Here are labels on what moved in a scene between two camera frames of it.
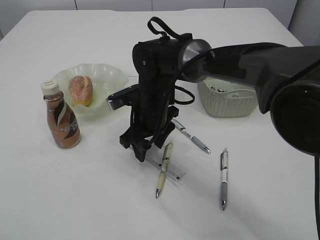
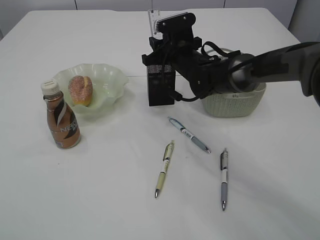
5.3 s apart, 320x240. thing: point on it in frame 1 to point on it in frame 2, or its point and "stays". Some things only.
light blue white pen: x=195 y=140 stays
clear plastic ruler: x=174 y=174 to x=153 y=15
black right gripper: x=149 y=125 to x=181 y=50
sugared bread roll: x=81 y=90 stays
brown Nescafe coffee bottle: x=62 y=121 stays
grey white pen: x=224 y=163 stays
